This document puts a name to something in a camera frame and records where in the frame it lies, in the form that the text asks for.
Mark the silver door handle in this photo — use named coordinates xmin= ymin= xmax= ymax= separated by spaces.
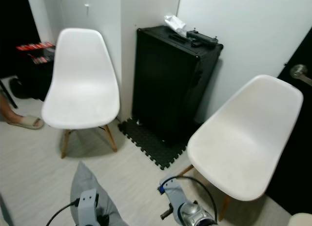
xmin=289 ymin=63 xmax=312 ymax=86

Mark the person's foot in beige sandal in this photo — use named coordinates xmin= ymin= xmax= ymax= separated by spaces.
xmin=0 ymin=91 xmax=45 ymax=130

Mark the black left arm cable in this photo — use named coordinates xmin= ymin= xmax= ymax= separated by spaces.
xmin=46 ymin=199 xmax=81 ymax=226

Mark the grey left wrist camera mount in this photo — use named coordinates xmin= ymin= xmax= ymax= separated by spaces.
xmin=78 ymin=188 xmax=101 ymax=226

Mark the black door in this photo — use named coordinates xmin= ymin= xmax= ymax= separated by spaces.
xmin=265 ymin=40 xmax=312 ymax=215

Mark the white pillow with coloured dots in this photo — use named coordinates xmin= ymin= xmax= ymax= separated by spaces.
xmin=70 ymin=161 xmax=130 ymax=226

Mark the black foam floor mat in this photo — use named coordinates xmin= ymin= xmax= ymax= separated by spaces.
xmin=117 ymin=118 xmax=196 ymax=170

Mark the large black equipment case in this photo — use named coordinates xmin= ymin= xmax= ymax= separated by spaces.
xmin=131 ymin=25 xmax=224 ymax=146

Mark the white plastic shell chair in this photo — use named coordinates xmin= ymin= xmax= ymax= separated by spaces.
xmin=177 ymin=74 xmax=304 ymax=222
xmin=41 ymin=28 xmax=121 ymax=159

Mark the crumpled white plastic bag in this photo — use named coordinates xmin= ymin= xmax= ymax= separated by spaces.
xmin=163 ymin=13 xmax=187 ymax=38

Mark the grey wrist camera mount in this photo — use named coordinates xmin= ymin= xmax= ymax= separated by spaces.
xmin=158 ymin=177 xmax=192 ymax=222
xmin=78 ymin=188 xmax=101 ymax=226

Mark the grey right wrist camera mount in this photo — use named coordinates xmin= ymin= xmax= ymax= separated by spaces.
xmin=158 ymin=177 xmax=192 ymax=222

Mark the red and black box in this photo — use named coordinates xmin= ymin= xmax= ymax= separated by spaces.
xmin=15 ymin=41 xmax=56 ymax=65

